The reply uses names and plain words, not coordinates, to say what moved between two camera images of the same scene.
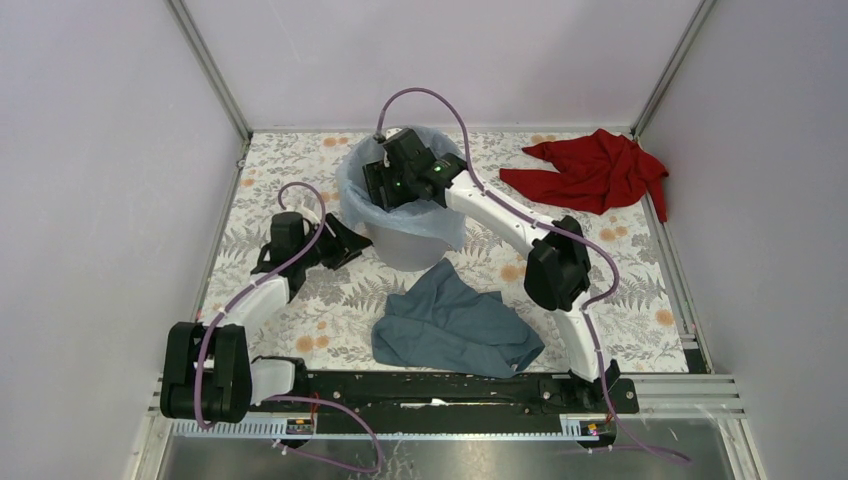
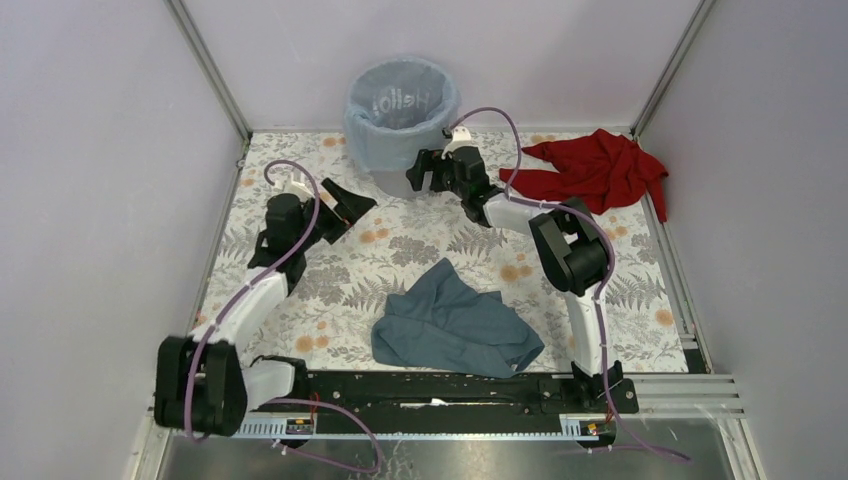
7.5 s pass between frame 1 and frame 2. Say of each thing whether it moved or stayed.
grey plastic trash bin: moved
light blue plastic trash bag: moved
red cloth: stayed
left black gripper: moved
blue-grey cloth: stayed
